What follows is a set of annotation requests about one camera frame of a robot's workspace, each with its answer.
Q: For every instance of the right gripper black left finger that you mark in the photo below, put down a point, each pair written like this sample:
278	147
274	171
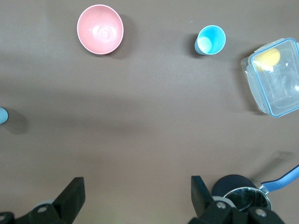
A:
71	198

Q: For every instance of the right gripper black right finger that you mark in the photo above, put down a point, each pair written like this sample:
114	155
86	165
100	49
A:
201	198

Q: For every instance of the blue plastic cup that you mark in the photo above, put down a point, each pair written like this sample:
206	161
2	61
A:
2	115
211	39

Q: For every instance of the clear plastic lidded container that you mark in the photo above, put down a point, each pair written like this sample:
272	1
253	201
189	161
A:
280	88

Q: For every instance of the yellow round food piece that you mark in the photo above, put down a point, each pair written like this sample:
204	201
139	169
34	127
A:
267	58

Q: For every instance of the pink bowl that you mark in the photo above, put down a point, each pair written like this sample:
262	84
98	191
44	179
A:
100	29

